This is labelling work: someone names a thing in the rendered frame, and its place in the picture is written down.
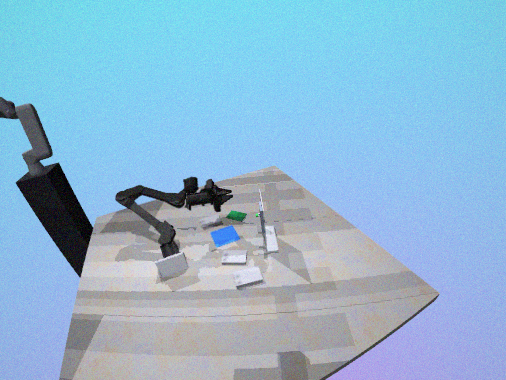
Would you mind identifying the blue flat square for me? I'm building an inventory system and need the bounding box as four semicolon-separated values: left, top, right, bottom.
211;226;240;247

